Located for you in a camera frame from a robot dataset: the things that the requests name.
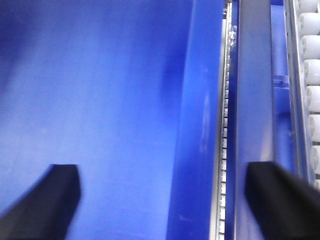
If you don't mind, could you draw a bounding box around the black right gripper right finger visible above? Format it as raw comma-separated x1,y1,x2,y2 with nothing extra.
244,161,320,240

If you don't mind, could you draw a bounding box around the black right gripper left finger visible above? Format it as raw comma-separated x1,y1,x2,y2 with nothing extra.
0,164,81,240

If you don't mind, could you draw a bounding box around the steel divider rail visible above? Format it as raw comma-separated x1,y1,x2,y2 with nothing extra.
234,0,275,240

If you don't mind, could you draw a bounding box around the white roller track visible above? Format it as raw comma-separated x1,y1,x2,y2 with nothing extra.
284,0,320,189

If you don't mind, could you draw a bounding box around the large blue bin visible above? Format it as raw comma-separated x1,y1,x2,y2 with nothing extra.
0,0,224,240

